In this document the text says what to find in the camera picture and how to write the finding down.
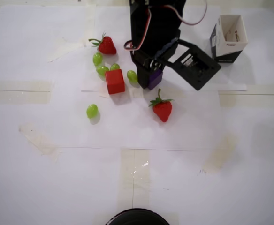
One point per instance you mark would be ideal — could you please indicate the green plastic grape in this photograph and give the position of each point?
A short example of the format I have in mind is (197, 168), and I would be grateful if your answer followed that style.
(131, 76)
(114, 66)
(92, 111)
(97, 58)
(101, 69)

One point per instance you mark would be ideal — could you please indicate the black gripper camera mount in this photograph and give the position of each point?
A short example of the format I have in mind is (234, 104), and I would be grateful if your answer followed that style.
(205, 77)

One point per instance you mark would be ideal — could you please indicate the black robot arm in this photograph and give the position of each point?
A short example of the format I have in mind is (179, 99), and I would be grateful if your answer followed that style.
(160, 23)

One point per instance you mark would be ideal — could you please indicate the red strawberry with thin leaves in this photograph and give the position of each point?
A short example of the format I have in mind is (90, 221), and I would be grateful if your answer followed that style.
(107, 46)

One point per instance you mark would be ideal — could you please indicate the red strawberry with long stem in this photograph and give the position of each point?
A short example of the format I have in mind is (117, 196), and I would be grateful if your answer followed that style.
(162, 110)

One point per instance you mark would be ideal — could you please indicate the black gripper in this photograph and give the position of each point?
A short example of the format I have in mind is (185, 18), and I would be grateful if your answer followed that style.
(143, 74)

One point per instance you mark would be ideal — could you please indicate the red wooden cube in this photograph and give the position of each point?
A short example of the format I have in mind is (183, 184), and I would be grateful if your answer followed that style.
(114, 82)

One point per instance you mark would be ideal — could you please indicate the purple wooden cube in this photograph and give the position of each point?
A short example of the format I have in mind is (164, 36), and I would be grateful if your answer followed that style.
(155, 80)

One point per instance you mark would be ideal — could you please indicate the black round stand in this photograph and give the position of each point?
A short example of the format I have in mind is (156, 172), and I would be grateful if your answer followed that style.
(137, 218)

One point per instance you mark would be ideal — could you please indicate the white and black carton box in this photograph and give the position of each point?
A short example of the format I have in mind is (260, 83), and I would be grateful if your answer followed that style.
(228, 50)

